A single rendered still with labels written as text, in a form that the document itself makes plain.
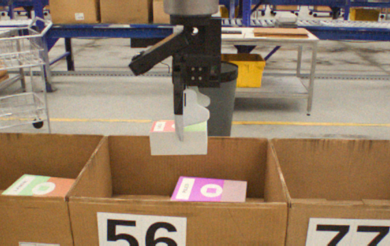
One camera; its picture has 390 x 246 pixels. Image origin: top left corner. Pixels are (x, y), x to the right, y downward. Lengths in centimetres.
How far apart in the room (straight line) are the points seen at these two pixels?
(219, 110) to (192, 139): 265
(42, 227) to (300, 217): 47
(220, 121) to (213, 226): 271
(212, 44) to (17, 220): 47
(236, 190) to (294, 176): 17
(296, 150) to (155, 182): 35
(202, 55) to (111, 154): 44
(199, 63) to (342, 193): 57
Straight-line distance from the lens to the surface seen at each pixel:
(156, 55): 70
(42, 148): 108
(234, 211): 73
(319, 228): 77
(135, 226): 76
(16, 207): 82
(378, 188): 112
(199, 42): 70
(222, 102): 336
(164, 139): 73
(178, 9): 66
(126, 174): 105
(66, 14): 524
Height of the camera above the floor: 143
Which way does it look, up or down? 21 degrees down
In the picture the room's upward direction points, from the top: straight up
